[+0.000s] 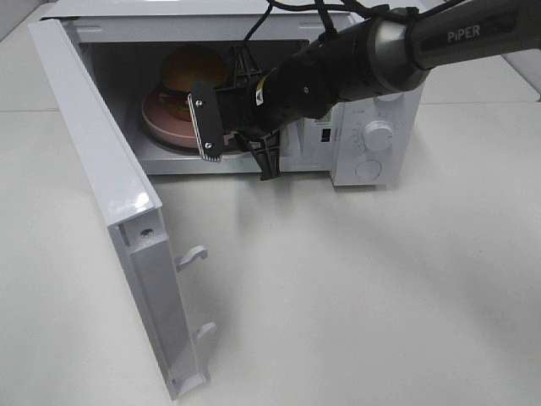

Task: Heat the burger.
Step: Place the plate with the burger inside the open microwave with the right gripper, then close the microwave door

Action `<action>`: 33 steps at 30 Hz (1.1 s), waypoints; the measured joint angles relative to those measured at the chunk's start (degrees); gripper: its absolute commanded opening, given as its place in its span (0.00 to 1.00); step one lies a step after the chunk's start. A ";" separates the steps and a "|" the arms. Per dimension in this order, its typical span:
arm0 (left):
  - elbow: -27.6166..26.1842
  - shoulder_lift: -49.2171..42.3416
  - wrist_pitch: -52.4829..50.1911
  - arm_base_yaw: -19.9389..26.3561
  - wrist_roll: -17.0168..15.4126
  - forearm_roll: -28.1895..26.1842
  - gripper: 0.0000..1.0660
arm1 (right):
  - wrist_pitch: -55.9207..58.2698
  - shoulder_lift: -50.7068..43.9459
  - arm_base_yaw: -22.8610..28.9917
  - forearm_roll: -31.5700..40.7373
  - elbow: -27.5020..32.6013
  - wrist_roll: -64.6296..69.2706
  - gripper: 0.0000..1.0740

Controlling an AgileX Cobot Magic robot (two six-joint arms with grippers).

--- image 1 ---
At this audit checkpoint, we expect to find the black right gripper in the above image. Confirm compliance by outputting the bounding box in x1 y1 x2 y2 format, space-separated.
188 69 334 162

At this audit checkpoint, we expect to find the burger with lettuce and cheese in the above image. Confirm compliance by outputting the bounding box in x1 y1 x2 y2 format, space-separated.
158 44 227 122

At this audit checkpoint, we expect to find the pink plate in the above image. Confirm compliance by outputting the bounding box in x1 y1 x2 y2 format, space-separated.
140 86 242 152

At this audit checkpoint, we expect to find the white microwave door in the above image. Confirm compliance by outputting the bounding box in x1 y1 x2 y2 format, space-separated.
29 19 216 399

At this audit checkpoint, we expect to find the round door release button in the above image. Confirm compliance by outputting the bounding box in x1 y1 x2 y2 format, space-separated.
355 159 382 182

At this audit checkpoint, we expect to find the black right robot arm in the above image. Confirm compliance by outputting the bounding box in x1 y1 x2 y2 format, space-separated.
188 1 540 162

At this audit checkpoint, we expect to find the glass turntable plate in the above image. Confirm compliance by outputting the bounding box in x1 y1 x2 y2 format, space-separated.
146 130 289 155

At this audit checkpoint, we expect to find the white warning label sticker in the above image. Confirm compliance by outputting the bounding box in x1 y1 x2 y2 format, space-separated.
313 110 332 125

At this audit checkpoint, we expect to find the white microwave oven body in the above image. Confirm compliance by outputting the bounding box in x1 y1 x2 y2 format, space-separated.
42 1 421 186

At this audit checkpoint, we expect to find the lower white control knob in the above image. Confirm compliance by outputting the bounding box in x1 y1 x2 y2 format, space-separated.
361 120 394 151

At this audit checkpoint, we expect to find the white control knob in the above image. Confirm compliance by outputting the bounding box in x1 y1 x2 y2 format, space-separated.
375 92 403 102
361 120 394 151

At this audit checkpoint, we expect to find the upper white control knob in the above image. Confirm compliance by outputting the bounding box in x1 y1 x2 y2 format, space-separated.
375 92 403 102

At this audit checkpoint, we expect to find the black cable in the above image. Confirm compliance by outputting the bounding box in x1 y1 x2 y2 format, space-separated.
243 0 424 46

